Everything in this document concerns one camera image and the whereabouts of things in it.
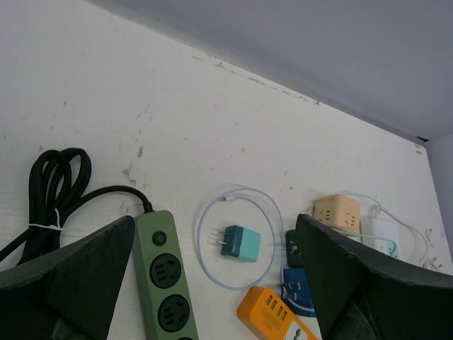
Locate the black bundled power cord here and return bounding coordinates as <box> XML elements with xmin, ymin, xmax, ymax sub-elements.
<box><xmin>0</xmin><ymin>147</ymin><xmax>155</xmax><ymax>263</ymax></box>

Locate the teal cube plug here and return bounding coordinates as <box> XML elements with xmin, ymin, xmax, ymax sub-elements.
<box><xmin>209</xmin><ymin>225</ymin><xmax>261</xmax><ymax>263</ymax></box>

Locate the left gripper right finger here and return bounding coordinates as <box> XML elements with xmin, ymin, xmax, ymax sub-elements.
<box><xmin>296</xmin><ymin>214</ymin><xmax>452</xmax><ymax>339</ymax></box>

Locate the white power strip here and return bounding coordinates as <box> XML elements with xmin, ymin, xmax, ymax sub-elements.
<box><xmin>360</xmin><ymin>217</ymin><xmax>401</xmax><ymax>259</ymax></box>

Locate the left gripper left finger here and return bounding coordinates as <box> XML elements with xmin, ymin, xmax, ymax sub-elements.
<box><xmin>1</xmin><ymin>216</ymin><xmax>135</xmax><ymax>339</ymax></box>

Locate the white strip cord with plug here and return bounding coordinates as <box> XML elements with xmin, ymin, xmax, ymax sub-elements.
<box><xmin>367</xmin><ymin>207</ymin><xmax>443</xmax><ymax>272</ymax></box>

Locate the blue cube plug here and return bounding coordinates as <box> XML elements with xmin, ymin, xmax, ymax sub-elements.
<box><xmin>281</xmin><ymin>268</ymin><xmax>316</xmax><ymax>317</ymax></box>

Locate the dark green dragon charger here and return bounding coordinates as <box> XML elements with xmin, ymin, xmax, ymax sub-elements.
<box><xmin>285</xmin><ymin>229</ymin><xmax>304</xmax><ymax>268</ymax></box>

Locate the mint green thin cable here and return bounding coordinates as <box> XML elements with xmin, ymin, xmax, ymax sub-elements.
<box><xmin>336</xmin><ymin>193</ymin><xmax>429</xmax><ymax>263</ymax></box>

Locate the white thin usb cable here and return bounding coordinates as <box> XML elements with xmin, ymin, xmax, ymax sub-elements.
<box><xmin>196</xmin><ymin>186</ymin><xmax>284</xmax><ymax>290</ymax></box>

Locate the orange power strip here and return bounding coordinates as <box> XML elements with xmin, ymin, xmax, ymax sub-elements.
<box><xmin>236</xmin><ymin>286</ymin><xmax>317</xmax><ymax>340</ymax></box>

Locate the green power strip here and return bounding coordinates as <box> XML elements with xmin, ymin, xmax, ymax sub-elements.
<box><xmin>132</xmin><ymin>210</ymin><xmax>199</xmax><ymax>339</ymax></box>

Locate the wooden beige cube plug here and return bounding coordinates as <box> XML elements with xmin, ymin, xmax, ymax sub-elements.
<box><xmin>313</xmin><ymin>194</ymin><xmax>361</xmax><ymax>234</ymax></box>

